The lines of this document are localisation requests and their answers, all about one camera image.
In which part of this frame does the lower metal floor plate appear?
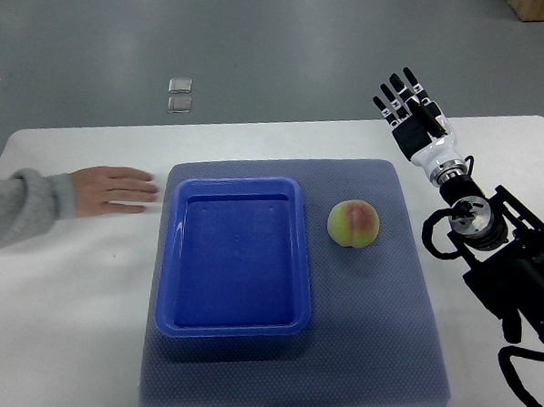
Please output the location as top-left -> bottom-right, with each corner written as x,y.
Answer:
167,96 -> 192,113

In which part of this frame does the upper metal floor plate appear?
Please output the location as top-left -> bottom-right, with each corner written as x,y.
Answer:
169,77 -> 193,94

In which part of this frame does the metal floor plate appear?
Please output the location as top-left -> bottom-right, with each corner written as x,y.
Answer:
167,96 -> 192,113
169,77 -> 193,94

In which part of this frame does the blue textured mat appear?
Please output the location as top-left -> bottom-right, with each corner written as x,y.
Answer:
139,159 -> 450,407

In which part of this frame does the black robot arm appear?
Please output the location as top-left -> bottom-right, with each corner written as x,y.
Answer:
373,68 -> 544,407

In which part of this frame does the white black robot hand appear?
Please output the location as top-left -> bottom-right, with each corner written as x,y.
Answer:
373,67 -> 467,184

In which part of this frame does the grey sleeved forearm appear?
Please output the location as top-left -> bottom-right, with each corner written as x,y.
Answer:
0,168 -> 77,249

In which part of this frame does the blue plastic tray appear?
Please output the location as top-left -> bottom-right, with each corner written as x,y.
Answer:
154,177 -> 312,340

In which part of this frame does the green red peach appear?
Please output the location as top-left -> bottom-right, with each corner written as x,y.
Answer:
326,199 -> 380,249

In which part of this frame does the person's bare hand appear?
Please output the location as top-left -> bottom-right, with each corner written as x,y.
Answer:
70,166 -> 159,219

